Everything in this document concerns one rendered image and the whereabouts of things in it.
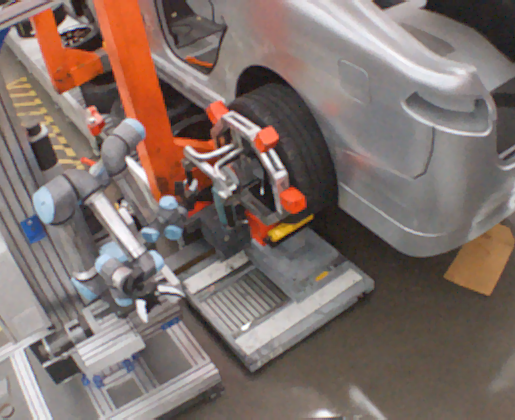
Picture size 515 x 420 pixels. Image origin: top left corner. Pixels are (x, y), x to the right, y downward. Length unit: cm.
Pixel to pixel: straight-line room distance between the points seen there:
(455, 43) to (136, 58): 180
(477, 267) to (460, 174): 142
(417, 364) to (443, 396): 24
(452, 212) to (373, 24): 76
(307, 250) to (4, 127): 186
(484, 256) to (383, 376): 101
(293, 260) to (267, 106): 95
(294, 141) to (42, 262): 118
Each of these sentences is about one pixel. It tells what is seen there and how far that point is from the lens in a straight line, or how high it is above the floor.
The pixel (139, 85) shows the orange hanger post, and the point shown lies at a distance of 289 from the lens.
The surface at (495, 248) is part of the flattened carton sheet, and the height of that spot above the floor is 1.
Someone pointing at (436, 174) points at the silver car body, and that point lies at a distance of 216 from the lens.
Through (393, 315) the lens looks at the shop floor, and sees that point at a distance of 327.
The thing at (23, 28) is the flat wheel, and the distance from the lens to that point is 728.
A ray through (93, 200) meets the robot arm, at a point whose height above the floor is 136.
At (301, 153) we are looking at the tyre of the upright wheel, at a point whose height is 103.
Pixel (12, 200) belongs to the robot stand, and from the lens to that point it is 226.
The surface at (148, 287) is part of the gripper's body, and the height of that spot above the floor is 124.
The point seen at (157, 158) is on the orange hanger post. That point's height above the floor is 85.
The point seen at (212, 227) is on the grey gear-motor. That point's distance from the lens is 329.
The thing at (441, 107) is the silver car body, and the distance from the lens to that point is 216.
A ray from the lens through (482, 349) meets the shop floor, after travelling 317.
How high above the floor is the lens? 258
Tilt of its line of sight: 41 degrees down
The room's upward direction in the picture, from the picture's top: 11 degrees counter-clockwise
